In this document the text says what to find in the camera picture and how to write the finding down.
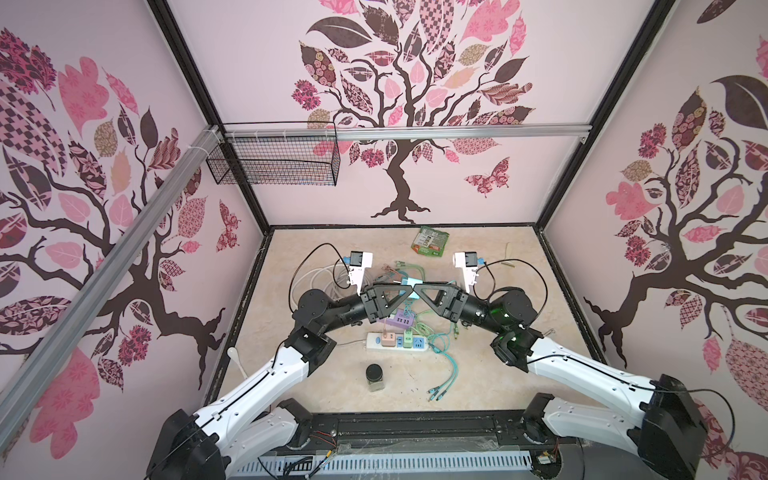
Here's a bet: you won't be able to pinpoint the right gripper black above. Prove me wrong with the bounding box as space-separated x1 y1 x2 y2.
418 282 506 338

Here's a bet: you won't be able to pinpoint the white coiled power cord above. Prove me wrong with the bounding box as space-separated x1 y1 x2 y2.
289 263 355 301

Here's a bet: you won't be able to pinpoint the small green charger plug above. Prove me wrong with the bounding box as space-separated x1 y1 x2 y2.
397 331 414 349

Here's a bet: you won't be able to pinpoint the purple power strip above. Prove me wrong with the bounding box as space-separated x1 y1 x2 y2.
380 309 415 330

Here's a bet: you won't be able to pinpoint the tangled green pink cables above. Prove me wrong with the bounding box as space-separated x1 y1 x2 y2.
374 259 463 402

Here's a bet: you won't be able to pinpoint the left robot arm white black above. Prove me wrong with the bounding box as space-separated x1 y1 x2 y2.
146 284 413 479

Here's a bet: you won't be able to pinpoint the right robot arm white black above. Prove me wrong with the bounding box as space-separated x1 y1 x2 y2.
414 282 708 479

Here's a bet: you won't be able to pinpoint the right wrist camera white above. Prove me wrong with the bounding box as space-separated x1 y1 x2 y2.
453 251 481 293

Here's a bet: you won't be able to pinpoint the aluminium rail bar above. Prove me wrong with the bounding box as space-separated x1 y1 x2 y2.
0 127 222 448
225 123 592 141

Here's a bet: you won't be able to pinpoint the pink charger plug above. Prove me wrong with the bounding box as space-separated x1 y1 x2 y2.
380 332 397 348

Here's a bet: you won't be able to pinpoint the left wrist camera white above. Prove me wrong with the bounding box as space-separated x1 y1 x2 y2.
347 250 373 294

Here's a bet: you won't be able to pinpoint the white slotted cable duct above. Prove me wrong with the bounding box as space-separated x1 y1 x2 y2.
233 451 532 479

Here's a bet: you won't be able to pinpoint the green snack packet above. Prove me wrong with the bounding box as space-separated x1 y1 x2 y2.
411 226 450 257

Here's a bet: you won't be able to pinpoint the teal green charger plug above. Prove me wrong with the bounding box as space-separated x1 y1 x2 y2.
402 278 423 287

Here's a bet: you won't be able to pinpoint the black wire mesh basket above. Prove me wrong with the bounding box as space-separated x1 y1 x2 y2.
206 120 341 186

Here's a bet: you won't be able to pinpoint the aluminium rail bar back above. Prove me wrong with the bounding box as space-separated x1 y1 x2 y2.
225 123 592 141

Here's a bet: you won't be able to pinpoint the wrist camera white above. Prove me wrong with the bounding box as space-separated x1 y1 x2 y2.
347 250 373 294
453 251 481 293

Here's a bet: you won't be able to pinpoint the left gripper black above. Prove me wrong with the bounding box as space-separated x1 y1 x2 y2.
321 282 413 334

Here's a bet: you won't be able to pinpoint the white blue power strip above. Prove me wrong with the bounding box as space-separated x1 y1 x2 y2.
365 333 429 353

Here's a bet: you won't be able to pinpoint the aluminium rail bar left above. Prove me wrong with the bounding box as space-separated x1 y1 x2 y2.
0 127 222 448

